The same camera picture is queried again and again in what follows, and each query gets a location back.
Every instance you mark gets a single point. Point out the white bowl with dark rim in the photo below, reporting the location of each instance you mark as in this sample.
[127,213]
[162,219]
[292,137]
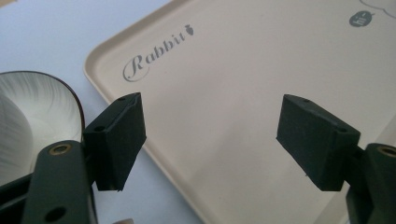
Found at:
[34,121]

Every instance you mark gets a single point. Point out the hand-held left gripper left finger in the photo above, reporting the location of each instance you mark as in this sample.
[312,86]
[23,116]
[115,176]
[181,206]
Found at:
[116,143]

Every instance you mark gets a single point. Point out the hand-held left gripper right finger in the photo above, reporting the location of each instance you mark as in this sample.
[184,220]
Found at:
[314,140]

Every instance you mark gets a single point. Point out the beige plastic tray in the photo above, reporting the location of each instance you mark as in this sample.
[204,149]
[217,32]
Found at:
[236,102]

